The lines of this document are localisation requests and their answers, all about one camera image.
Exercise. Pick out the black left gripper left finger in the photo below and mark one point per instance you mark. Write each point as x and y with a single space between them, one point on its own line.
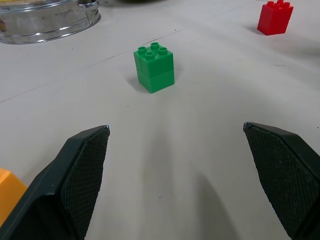
62 190

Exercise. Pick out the silver metal pot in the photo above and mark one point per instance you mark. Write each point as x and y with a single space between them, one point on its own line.
45 20

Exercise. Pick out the green toy brick stack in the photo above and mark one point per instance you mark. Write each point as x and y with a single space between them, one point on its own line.
155 70

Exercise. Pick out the orange toy brick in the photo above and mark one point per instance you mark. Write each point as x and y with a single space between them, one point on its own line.
8 187

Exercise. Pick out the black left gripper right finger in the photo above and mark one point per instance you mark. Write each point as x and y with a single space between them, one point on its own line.
287 175

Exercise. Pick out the red toy brick stack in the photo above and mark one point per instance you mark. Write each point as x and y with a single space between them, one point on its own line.
274 18

